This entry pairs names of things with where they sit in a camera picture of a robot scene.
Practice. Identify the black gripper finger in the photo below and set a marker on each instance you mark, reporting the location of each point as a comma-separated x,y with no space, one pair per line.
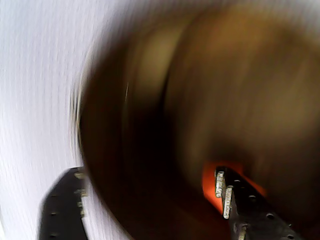
60,212
250,212

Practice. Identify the red cube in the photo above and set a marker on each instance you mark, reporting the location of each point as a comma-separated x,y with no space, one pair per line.
208,182

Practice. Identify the black metal bucket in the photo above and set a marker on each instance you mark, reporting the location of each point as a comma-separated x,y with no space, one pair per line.
175,100

